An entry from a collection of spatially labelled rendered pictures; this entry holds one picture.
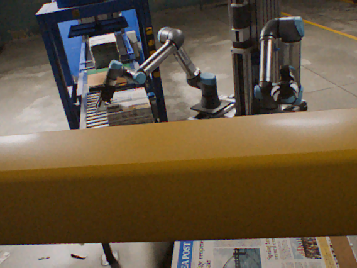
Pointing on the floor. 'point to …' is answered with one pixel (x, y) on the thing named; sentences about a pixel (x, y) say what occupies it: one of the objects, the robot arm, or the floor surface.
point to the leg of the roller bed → (108, 251)
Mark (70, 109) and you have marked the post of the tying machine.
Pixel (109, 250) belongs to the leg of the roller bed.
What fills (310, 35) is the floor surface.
